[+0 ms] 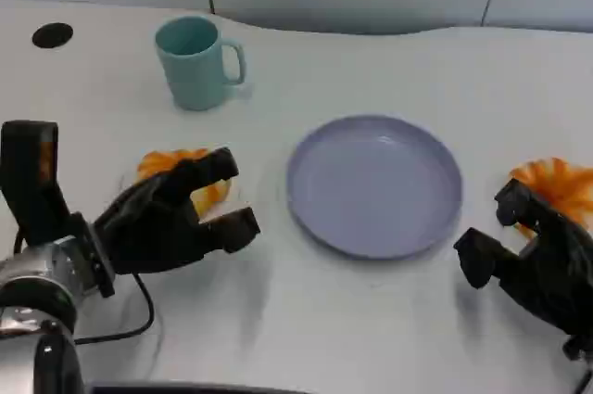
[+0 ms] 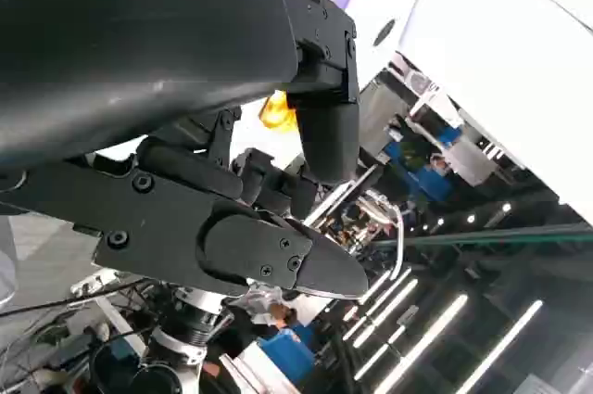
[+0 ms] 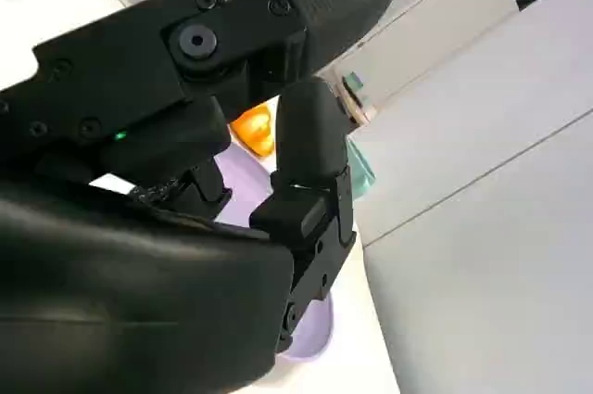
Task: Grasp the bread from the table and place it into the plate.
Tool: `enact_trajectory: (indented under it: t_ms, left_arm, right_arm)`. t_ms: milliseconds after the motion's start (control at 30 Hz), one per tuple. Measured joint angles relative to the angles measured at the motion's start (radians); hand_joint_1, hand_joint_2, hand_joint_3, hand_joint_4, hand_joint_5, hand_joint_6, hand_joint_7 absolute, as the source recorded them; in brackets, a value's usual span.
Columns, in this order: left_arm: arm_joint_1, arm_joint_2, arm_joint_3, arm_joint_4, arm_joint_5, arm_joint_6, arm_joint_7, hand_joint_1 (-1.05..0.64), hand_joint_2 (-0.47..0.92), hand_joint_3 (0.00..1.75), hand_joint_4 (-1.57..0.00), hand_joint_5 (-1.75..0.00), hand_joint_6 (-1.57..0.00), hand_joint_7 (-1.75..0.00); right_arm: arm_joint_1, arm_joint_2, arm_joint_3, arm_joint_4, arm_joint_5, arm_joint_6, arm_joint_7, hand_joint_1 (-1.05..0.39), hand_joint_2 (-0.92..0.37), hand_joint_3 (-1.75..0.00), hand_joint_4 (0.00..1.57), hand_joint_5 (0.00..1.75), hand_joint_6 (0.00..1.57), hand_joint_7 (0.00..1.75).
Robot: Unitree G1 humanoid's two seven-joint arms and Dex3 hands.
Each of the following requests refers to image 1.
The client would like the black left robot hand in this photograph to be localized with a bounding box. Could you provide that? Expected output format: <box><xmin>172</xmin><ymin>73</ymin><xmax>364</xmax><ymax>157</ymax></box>
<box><xmin>91</xmin><ymin>146</ymin><xmax>261</xmax><ymax>275</ymax></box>

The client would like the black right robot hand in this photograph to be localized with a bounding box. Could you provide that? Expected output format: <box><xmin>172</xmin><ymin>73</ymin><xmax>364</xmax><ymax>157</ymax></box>
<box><xmin>453</xmin><ymin>178</ymin><xmax>593</xmax><ymax>337</ymax></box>

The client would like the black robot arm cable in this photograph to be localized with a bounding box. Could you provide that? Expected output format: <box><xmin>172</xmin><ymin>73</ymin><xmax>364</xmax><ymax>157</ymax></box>
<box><xmin>72</xmin><ymin>272</ymin><xmax>156</xmax><ymax>346</ymax></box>

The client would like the lilac plate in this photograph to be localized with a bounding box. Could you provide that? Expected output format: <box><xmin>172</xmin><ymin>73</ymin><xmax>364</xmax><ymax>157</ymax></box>
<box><xmin>285</xmin><ymin>114</ymin><xmax>464</xmax><ymax>261</ymax></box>

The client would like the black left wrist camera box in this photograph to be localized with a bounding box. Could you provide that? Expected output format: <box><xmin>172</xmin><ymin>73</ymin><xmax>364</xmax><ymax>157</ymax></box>
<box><xmin>0</xmin><ymin>120</ymin><xmax>73</xmax><ymax>248</ymax></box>

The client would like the black round table grommet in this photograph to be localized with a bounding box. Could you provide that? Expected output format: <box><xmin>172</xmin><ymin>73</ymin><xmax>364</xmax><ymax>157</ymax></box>
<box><xmin>32</xmin><ymin>22</ymin><xmax>74</xmax><ymax>49</ymax></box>

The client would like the pale green mug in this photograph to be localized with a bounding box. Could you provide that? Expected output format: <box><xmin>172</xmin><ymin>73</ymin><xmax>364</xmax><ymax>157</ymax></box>
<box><xmin>154</xmin><ymin>16</ymin><xmax>247</xmax><ymax>112</ymax></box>

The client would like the orange white toy bread roll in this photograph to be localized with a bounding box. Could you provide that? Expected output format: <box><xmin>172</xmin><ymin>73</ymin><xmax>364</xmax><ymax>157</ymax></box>
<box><xmin>502</xmin><ymin>157</ymin><xmax>593</xmax><ymax>240</ymax></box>
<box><xmin>135</xmin><ymin>147</ymin><xmax>235</xmax><ymax>217</ymax></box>

